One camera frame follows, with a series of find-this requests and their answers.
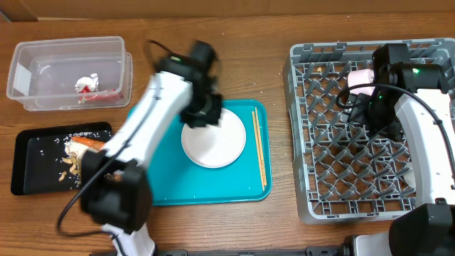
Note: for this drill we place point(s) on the black tray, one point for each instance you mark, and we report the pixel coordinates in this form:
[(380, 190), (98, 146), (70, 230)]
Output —
[(24, 180)]

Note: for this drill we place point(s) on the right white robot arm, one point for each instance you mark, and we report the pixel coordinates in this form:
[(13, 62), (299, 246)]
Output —
[(399, 99)]

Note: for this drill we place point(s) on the white bowl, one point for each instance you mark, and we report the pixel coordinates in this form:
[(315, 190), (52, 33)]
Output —
[(359, 77)]

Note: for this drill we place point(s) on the wooden chopstick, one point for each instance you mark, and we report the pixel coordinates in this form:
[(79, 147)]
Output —
[(260, 150), (254, 125)]

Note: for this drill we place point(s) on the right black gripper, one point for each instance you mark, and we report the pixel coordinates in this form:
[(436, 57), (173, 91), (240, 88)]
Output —
[(357, 109)]

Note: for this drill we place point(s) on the orange carrot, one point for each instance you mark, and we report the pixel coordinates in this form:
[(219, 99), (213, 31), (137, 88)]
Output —
[(91, 143)]

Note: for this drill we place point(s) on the teal plastic tray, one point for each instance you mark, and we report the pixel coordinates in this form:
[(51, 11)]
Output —
[(175, 180)]

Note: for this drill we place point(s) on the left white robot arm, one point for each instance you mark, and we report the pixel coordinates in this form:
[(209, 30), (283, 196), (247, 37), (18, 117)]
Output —
[(115, 190)]

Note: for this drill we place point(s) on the clear plastic bin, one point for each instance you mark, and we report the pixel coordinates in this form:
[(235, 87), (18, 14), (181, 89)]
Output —
[(43, 74)]

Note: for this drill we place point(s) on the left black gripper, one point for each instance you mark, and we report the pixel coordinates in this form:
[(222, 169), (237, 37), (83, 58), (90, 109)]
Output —
[(189, 117)]

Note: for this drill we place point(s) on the pile of rice and peanuts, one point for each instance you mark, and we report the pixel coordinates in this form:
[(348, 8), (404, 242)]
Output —
[(73, 156)]

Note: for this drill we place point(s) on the white plate with peanuts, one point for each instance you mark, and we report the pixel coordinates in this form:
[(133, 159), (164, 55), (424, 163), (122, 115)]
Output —
[(215, 146)]

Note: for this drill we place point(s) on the red foil wrapper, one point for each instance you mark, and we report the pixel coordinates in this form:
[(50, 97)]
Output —
[(91, 85)]

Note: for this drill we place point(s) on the grey dish rack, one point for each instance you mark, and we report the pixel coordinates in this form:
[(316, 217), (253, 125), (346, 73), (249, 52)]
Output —
[(340, 173)]

